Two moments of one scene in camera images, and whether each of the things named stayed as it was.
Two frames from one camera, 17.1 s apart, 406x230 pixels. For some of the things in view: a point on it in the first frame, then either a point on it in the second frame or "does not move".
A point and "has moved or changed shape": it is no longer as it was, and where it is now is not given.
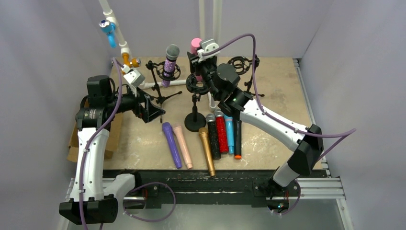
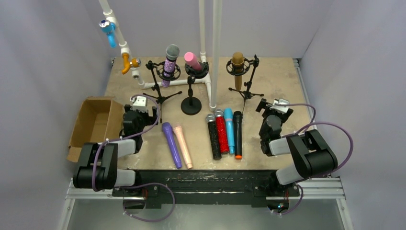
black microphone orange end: x=237 y=139 does not move
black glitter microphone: x=210 y=118 does not move
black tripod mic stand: x=240 y=64 does not move
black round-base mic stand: x=195 y=121 has moved or changed shape
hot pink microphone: x=195 y=44 has moved or changed shape
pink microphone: x=178 y=134 does not move
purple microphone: x=167 y=129 does not move
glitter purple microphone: x=172 y=52 does not move
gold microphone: x=203 y=133 to x=237 y=61
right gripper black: x=197 y=64 to x=263 y=105
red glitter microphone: x=222 y=131 does not move
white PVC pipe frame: x=217 y=10 does not move
